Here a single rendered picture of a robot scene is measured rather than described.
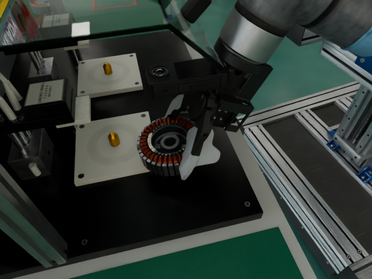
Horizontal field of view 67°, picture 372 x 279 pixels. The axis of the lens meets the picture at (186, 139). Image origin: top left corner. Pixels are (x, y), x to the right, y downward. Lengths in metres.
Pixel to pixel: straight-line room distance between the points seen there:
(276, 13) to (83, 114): 0.31
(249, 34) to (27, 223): 0.33
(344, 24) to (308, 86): 1.71
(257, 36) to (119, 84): 0.41
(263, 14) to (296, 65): 1.94
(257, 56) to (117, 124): 0.33
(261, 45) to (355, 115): 0.86
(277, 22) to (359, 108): 0.84
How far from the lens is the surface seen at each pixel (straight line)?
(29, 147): 0.55
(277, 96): 1.95
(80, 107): 0.50
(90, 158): 0.55
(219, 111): 0.43
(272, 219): 0.50
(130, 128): 0.58
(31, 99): 0.48
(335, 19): 0.39
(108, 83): 0.71
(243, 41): 0.37
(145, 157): 0.46
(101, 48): 0.88
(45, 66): 0.75
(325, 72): 2.29
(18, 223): 0.37
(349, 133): 1.24
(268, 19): 0.36
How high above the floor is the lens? 1.18
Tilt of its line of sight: 48 degrees down
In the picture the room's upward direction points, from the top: 2 degrees counter-clockwise
